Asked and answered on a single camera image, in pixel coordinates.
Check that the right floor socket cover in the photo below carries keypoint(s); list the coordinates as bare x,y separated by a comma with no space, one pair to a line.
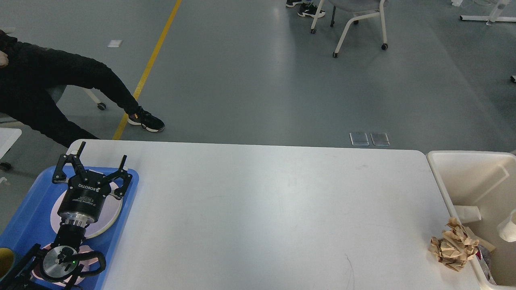
379,139

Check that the black sneaker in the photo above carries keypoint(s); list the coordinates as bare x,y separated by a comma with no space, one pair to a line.
146,120

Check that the brown paper bag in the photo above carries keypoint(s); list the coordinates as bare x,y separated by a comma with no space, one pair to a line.
485,244

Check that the foil tray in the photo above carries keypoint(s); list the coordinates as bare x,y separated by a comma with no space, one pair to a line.
487,257

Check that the white paper cup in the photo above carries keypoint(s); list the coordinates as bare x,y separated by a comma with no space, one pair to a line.
507,228
468,214

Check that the floor socket cover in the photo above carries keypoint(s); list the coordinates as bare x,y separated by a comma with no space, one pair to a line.
379,139
359,138

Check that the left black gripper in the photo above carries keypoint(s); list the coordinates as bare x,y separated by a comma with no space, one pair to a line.
82,197

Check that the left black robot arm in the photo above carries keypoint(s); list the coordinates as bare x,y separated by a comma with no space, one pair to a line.
67,228

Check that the left floor socket cover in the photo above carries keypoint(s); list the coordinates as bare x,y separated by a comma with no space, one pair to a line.
359,138

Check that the white plastic bin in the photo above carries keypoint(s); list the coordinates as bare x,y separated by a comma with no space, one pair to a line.
486,180

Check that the black sneakers at top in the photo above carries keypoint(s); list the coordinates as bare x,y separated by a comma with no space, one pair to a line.
306,8

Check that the white stand base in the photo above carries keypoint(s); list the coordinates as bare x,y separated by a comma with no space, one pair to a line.
494,16

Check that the seated person in black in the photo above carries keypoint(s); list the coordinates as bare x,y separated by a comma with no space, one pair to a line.
28,70

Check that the white side table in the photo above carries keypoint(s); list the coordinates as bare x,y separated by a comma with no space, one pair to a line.
8,136

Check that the brown paper scrap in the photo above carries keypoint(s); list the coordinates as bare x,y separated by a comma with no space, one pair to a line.
456,247

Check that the blue plastic tray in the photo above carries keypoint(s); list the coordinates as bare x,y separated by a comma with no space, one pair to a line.
31,223

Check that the white frame office chair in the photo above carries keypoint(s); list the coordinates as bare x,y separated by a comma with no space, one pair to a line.
361,9

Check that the crushed red can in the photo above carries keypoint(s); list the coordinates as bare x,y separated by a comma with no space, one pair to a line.
482,263

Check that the dark teal cup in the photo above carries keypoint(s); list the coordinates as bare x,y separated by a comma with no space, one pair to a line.
7,261

